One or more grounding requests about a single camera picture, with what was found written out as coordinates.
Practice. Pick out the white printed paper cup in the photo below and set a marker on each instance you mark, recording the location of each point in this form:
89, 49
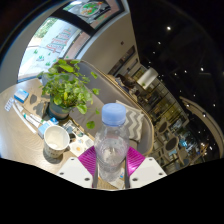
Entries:
56, 141

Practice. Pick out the person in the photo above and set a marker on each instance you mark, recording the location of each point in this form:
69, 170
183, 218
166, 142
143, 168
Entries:
126, 80

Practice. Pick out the colourful wall poster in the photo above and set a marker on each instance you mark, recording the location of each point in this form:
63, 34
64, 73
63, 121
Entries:
91, 8

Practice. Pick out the white tube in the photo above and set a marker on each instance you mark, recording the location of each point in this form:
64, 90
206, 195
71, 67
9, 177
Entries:
33, 117

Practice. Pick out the clear blue-capped water bottle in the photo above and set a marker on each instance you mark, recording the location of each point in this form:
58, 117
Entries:
111, 146

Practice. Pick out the white leaflet with pictures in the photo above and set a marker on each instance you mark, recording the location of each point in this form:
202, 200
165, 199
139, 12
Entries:
79, 146

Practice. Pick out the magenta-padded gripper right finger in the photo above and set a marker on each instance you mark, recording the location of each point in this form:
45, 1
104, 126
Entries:
136, 160

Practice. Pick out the small light blue box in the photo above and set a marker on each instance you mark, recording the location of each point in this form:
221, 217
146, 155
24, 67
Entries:
45, 128

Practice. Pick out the grey curved sofa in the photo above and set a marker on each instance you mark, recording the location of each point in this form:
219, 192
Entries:
106, 95

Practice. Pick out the pill blister pack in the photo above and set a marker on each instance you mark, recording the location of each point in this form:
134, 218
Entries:
9, 104

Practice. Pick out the group of ceiling lights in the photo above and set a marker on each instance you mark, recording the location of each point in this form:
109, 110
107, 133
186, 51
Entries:
168, 28

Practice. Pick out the blue and white box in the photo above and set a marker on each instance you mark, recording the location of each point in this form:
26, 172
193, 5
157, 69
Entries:
21, 95

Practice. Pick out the group of dining chairs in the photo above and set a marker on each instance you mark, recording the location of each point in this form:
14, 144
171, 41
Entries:
171, 143

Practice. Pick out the green potted plant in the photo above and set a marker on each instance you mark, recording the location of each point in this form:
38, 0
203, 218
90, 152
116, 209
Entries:
66, 88

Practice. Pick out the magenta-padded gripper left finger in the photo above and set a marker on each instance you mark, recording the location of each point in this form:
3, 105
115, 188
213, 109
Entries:
86, 160

